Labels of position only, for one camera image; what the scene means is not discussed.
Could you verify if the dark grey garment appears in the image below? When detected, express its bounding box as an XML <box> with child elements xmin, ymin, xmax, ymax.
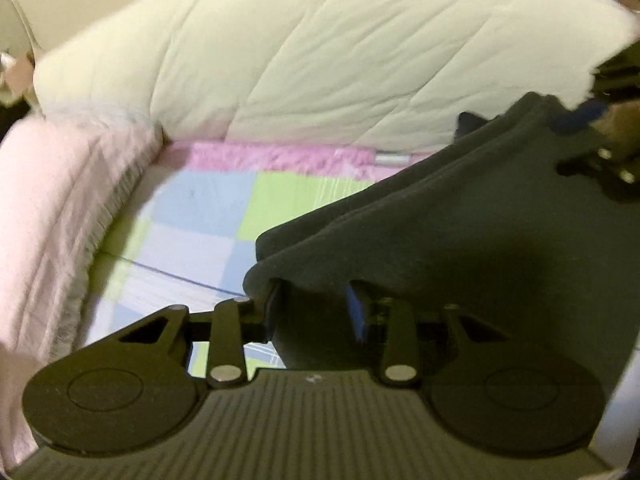
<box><xmin>243</xmin><ymin>93</ymin><xmax>639</xmax><ymax>391</ymax></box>

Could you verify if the person's right hand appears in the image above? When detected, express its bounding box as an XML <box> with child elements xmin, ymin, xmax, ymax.
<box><xmin>596</xmin><ymin>100</ymin><xmax>640</xmax><ymax>160</ymax></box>

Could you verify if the checked bed sheet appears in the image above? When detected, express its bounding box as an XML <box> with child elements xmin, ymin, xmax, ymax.
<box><xmin>79</xmin><ymin>166</ymin><xmax>377</xmax><ymax>346</ymax></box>

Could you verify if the black striped garment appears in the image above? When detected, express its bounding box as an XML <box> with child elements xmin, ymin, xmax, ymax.
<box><xmin>454</xmin><ymin>112</ymin><xmax>496</xmax><ymax>142</ymax></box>

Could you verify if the pink fluffy blanket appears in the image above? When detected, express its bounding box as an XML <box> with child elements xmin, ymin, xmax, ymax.
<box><xmin>156</xmin><ymin>141</ymin><xmax>431</xmax><ymax>181</ymax></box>

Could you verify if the white padded headboard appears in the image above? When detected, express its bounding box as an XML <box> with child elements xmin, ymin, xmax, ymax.
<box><xmin>35</xmin><ymin>0</ymin><xmax>639</xmax><ymax>152</ymax></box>

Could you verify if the white folded quilt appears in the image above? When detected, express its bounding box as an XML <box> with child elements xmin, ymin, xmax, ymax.
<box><xmin>1</xmin><ymin>109</ymin><xmax>163</xmax><ymax>472</ymax></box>

